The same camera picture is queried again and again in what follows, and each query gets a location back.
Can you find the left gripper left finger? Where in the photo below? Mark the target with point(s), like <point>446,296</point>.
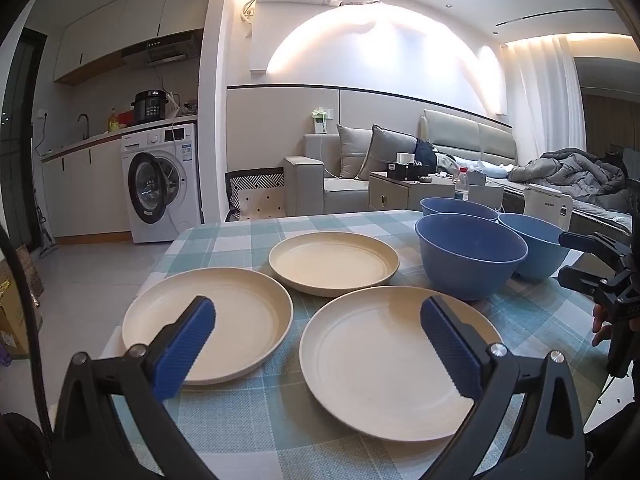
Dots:
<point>89,441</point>

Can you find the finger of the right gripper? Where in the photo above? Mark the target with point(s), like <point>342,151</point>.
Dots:
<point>599,245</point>
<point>582,280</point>

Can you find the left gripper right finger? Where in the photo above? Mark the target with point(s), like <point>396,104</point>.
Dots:
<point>546,440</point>

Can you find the light blue bowl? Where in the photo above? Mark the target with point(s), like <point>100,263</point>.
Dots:
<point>545,254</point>

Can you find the large blue bowl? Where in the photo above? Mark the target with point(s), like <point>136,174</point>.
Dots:
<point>467,257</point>

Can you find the blue bowl back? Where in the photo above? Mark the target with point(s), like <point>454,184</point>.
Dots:
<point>449,205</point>

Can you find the cream plate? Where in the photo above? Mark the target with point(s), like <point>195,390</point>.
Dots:
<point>331,264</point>
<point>253,315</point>
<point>367,361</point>

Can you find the cream plate front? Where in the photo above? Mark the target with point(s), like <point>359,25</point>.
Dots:
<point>367,361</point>

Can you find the cream plate back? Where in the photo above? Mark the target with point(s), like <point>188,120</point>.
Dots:
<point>331,264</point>

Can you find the kitchen counter cabinets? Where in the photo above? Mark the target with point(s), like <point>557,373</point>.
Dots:
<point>84,188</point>

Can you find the black kitchen faucet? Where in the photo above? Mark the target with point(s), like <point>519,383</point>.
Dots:
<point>84,120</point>

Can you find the upper kitchen cabinets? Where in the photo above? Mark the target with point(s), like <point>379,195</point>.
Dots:
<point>94,44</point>

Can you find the person's right hand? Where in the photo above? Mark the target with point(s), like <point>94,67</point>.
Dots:
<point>601,328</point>

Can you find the white electric kettle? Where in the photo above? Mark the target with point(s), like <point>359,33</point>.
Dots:
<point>549,205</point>

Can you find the bed with beige headboard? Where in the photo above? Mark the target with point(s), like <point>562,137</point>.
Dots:
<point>469,141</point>

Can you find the grey duvet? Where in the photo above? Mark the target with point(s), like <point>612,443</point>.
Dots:
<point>578,174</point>

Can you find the cardboard box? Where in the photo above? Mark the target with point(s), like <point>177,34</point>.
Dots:
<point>13,330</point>

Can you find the white curtain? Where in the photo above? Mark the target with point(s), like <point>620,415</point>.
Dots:
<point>544,97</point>

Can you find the plastic water bottle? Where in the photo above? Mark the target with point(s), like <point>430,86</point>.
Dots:
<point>461,184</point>

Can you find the dark blue clothing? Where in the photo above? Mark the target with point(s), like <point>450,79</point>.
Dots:
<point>426,154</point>

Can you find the green checkered tablecloth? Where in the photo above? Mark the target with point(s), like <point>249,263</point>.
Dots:
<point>267,424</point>

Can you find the black organizer box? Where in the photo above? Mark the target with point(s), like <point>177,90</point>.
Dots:
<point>407,168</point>

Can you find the grey cushion right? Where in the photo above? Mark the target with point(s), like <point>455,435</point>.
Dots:
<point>384,146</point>

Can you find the grey cushion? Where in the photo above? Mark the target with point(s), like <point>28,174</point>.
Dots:
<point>355,143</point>
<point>384,146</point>

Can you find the white washing machine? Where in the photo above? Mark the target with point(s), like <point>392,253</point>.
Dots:
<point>161,182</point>

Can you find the grey cushion left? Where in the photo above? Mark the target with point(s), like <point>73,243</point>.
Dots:
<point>355,143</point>

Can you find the black patterned folded mat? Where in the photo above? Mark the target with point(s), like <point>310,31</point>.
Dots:
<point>255,194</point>

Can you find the beige sofa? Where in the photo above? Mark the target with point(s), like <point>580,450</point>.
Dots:
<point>312,185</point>

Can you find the yellow oil bottle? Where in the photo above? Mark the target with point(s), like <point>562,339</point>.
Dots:
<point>113,122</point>

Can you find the black pressure cooker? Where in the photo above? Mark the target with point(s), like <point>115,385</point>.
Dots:
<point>149,106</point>

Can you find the dark glass door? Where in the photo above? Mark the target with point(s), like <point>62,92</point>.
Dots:
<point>17,181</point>

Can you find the range hood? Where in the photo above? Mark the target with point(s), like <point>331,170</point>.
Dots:
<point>164,50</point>

